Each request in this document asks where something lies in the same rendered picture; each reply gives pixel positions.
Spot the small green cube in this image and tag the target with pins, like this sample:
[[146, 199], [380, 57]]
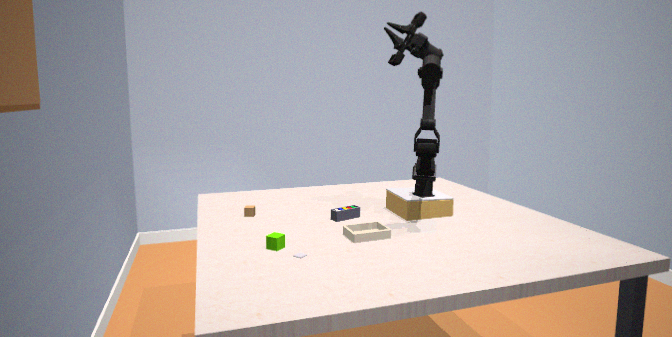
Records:
[[275, 241]]

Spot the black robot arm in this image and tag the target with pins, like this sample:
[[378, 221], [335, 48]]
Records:
[[426, 149]]

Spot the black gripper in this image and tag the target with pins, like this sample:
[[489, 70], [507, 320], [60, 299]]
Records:
[[398, 42]]

